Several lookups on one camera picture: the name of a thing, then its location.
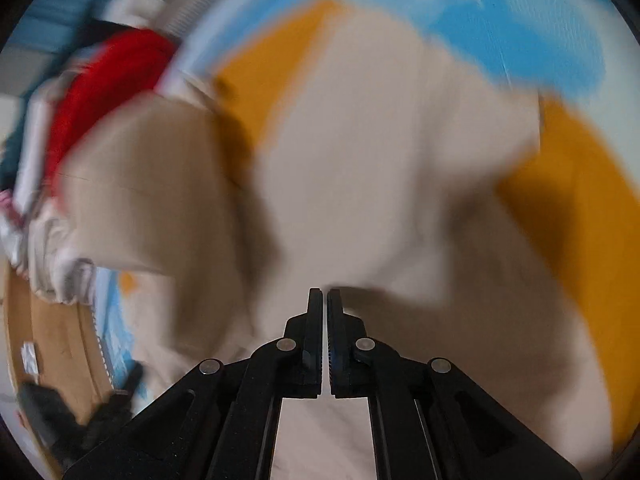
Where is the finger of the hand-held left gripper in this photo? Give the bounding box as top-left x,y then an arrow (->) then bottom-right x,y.
82,362 -> 145,453

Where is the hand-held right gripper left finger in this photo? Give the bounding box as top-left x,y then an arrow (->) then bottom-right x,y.
62,288 -> 324,480

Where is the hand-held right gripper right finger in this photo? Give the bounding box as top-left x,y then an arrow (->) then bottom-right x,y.
327,288 -> 582,480

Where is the beige and orange hoodie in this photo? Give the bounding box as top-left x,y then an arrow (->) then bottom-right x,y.
65,0 -> 633,480

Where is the wooden headboard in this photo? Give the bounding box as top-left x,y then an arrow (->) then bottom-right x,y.
2,259 -> 117,461

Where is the white fluffy folded blanket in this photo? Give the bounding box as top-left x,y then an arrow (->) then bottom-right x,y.
0,180 -> 97,307

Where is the light blue rolled pad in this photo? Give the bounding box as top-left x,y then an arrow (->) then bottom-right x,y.
160,0 -> 261,96

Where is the red folded blanket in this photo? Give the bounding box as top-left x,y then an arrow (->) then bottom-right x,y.
42,29 -> 177,202

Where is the blue printed bed sheet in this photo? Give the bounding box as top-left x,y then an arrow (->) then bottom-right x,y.
92,0 -> 621,401

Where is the blue curtain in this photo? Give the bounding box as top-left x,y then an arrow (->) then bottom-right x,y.
5,0 -> 108,54

